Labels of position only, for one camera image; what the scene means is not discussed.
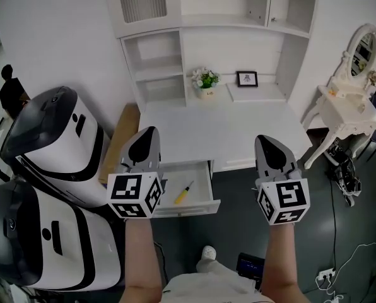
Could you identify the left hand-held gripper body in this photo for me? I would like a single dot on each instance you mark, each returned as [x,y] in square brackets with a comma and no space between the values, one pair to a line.
[134,169]

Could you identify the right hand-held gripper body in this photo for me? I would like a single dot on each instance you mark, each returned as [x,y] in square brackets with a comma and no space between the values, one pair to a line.
[276,172]

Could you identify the white drawer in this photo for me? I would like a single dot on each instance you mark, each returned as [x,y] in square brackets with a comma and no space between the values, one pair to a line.
[189,209]

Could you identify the person's right forearm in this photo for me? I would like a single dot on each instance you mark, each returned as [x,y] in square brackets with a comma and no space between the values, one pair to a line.
[281,257]

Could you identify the person's left forearm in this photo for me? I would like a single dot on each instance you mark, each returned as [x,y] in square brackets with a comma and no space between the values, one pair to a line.
[142,257]

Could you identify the brown cardboard board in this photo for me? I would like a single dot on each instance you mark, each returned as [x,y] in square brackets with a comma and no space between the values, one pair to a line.
[121,137]

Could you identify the pile of black equipment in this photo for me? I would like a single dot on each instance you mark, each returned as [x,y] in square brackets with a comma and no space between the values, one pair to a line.
[344,169]

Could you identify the white desk with shelf hutch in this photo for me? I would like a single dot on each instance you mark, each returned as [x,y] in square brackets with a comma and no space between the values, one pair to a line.
[222,122]

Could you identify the white and black robot housing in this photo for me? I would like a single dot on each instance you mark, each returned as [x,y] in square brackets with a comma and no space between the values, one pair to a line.
[58,137]
[68,248]

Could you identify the white dressing table with mirror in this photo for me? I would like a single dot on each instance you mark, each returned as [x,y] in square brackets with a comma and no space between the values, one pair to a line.
[344,112]

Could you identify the black device with screen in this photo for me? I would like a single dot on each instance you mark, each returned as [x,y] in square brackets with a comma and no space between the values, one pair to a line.
[250,265]

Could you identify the person's white shoe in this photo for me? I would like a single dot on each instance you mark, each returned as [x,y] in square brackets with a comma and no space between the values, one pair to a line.
[208,252]

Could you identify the potted white flower plant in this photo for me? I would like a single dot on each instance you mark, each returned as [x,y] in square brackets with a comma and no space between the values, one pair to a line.
[205,80]

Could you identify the white power strip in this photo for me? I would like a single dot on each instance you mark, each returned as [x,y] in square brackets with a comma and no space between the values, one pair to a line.
[326,274]

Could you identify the person's grey trouser leg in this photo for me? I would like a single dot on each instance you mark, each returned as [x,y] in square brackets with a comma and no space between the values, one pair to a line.
[210,266]

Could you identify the person's white shirt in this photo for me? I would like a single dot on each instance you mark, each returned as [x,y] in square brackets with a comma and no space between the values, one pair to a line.
[210,287]

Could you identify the small dried flower bouquet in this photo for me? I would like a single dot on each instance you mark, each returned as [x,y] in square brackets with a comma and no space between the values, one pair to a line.
[373,77]

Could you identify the black picture frame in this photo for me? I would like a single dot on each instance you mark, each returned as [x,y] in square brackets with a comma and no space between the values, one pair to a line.
[247,79]

